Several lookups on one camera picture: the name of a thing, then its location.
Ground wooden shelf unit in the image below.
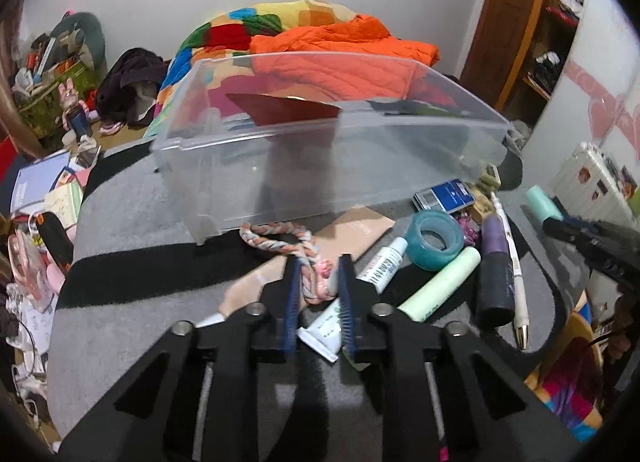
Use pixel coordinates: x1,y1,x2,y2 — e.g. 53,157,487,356
520,0,588,103

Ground black cap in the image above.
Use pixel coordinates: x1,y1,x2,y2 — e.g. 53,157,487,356
497,135,525,191

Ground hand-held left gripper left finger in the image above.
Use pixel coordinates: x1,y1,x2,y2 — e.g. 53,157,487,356
57,256,306,462

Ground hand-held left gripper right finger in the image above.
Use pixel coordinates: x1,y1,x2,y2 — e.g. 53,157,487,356
337,255,583,462

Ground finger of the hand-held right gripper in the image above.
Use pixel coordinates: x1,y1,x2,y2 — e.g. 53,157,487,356
542,216,608,255

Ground beige cosmetic tube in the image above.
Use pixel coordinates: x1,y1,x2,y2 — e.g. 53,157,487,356
220,207,396,318

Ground black orange handle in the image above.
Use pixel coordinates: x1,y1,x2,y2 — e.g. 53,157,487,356
35,212,76,275

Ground wooden stool colourful cushion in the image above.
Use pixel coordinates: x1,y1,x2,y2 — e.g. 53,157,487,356
525,312,606,443

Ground green basket of clutter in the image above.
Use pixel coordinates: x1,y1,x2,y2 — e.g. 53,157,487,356
15,60,98,138

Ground small white tube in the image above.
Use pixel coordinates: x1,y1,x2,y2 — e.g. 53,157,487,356
297,237,410,362

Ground brown wooden door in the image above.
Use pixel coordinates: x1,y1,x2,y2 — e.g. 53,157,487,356
460,0,553,110

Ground beige patterned small object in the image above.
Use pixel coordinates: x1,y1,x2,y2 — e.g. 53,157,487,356
470,162,501,223

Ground dark purple tube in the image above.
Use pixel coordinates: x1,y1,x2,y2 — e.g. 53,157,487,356
475,212,516,328

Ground white pen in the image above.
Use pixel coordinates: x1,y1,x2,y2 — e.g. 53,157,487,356
489,192,531,350

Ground rabbit doll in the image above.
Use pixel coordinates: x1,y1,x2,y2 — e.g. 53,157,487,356
59,81,93,140

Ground small pink patterned trinket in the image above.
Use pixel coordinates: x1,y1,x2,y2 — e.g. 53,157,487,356
457,212,483,245

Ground white ribbed suitcase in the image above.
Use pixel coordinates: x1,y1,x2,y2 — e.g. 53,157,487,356
552,142,640,223

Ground teal tape roll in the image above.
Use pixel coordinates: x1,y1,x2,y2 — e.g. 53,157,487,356
404,209,466,271

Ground colourful patchwork blanket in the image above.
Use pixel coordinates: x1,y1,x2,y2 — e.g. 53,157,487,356
145,0,361,138

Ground white wardrobe door pink hearts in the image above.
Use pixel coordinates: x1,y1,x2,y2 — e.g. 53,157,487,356
520,0,640,193

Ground blue book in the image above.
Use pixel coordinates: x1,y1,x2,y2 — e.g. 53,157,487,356
10,149,71,215

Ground light green tube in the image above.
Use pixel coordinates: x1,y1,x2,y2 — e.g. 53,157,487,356
397,246,482,323

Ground orange quilted blanket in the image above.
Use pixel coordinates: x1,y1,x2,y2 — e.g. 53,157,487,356
249,15,441,98

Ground grey black striped mat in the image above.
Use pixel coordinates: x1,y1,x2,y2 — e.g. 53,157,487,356
47,142,576,443

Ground red booklet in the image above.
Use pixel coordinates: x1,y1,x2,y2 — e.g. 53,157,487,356
227,92,341,128

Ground clear plastic storage bin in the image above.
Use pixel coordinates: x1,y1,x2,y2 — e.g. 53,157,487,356
150,51,516,245

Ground blue staple box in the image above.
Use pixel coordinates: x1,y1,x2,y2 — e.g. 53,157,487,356
412,178,476,214

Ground pink white braided rope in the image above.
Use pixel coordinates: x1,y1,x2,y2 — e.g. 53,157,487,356
239,222,333,305

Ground dark cloth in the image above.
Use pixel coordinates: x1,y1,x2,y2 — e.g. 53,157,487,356
95,48,168,125

